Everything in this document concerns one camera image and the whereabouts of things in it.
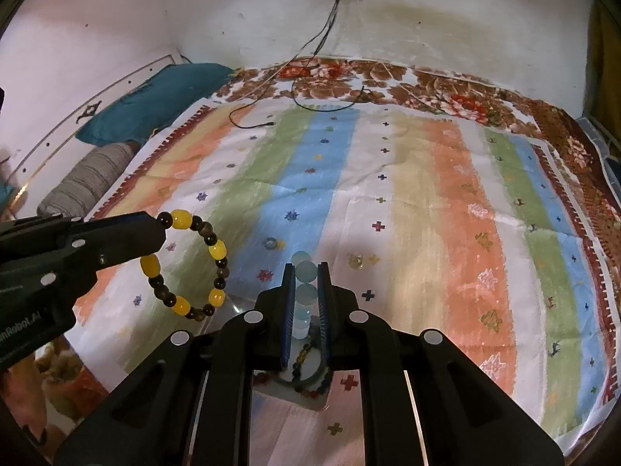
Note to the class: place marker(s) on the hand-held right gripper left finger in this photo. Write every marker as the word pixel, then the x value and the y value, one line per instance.
pixel 288 306

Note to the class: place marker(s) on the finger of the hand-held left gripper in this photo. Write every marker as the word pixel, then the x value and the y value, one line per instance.
pixel 34 227
pixel 121 235

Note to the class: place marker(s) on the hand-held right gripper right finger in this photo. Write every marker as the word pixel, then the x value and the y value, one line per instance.
pixel 325 306

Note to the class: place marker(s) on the silver metal tin box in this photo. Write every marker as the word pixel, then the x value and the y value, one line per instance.
pixel 276 395

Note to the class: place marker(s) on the grey striped bolster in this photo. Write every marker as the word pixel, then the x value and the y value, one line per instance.
pixel 87 179

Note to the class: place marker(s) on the white headboard with gold trim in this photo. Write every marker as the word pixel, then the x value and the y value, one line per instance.
pixel 63 121

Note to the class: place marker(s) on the teal pillow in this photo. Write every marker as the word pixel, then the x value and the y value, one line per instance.
pixel 145 102

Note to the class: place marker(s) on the striped pastel cloth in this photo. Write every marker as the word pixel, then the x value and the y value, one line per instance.
pixel 427 204

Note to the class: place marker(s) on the yellow hanging cloth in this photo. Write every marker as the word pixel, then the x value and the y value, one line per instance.
pixel 606 58

